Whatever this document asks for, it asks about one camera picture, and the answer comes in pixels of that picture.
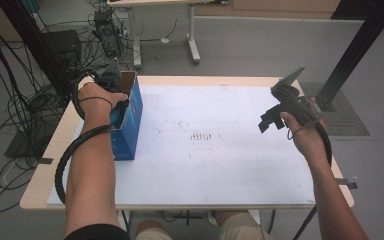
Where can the black sleeve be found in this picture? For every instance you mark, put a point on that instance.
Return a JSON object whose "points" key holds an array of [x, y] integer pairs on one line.
{"points": [[98, 233]]}

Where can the person's right leg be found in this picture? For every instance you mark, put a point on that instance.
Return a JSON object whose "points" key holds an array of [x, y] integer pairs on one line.
{"points": [[243, 226]]}

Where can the person's leg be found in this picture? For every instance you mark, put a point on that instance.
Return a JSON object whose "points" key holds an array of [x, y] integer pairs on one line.
{"points": [[153, 231], [243, 226]]}

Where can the white desk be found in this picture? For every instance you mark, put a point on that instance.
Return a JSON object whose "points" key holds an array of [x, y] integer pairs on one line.
{"points": [[192, 33]]}

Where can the white table mat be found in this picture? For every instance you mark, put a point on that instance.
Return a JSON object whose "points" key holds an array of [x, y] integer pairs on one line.
{"points": [[213, 166]]}

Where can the person's left leg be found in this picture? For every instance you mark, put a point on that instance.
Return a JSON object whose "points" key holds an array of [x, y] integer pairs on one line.
{"points": [[153, 231]]}

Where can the black metal post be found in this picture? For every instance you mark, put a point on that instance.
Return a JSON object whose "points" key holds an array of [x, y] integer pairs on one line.
{"points": [[353, 50], [30, 43]]}

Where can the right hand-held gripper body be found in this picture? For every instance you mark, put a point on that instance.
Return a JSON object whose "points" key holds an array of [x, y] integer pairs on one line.
{"points": [[291, 98]]}

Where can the blue cardboard box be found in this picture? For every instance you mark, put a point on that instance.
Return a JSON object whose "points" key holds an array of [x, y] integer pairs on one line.
{"points": [[131, 126]]}

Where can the black box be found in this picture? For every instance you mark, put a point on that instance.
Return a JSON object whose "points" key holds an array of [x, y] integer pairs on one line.
{"points": [[61, 45]]}

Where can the grey tape strip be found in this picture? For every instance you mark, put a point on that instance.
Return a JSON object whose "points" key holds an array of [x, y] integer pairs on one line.
{"points": [[348, 183]]}

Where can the person's right hand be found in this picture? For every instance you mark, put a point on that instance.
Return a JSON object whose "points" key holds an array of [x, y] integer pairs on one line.
{"points": [[308, 140]]}

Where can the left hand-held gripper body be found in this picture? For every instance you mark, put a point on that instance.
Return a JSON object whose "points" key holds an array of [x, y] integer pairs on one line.
{"points": [[110, 76]]}

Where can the person's left hand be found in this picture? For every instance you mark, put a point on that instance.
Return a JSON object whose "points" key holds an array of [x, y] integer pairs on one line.
{"points": [[96, 100]]}

